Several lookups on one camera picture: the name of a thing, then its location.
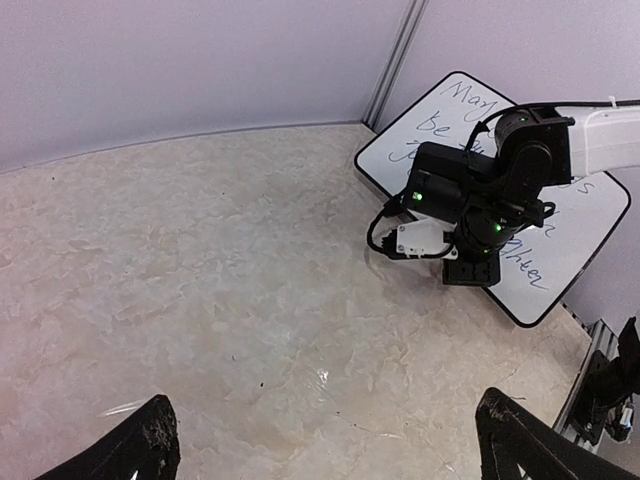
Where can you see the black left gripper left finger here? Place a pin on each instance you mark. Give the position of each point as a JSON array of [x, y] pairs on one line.
[[143, 446]]

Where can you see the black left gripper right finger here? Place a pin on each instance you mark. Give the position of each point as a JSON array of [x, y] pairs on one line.
[[513, 443]]

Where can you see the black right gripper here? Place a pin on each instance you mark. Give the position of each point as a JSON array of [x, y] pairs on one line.
[[446, 183]]

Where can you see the white whiteboard with black frame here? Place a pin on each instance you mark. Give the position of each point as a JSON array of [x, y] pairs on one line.
[[440, 125]]

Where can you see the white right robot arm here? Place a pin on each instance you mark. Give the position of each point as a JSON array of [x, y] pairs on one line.
[[526, 219]]

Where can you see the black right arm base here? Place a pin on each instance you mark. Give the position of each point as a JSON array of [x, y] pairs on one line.
[[604, 402]]

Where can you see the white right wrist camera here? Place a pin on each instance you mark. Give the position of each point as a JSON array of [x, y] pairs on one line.
[[425, 239]]

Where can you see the aluminium corner post right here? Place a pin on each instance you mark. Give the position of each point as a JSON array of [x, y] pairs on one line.
[[392, 67]]

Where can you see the aluminium front rail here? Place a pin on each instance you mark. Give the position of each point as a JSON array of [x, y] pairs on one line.
[[604, 339]]

